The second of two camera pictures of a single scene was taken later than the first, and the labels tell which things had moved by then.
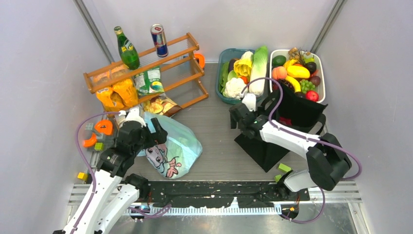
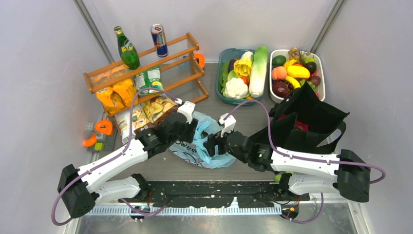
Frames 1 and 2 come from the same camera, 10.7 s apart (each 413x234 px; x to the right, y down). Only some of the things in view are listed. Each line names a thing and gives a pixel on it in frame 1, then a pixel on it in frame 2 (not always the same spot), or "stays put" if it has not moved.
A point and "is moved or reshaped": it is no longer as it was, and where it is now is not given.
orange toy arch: (108, 130) stays put
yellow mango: (297, 71) stays put
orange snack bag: (122, 95) stays put
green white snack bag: (149, 82) stays put
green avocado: (278, 61) stays put
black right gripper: (234, 123) → (213, 140)
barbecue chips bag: (160, 105) stays put
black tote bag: (287, 107) is moved or reshaped
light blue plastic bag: (179, 151) → (196, 152)
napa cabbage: (258, 70) stays put
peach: (279, 73) stays put
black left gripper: (158, 137) → (190, 131)
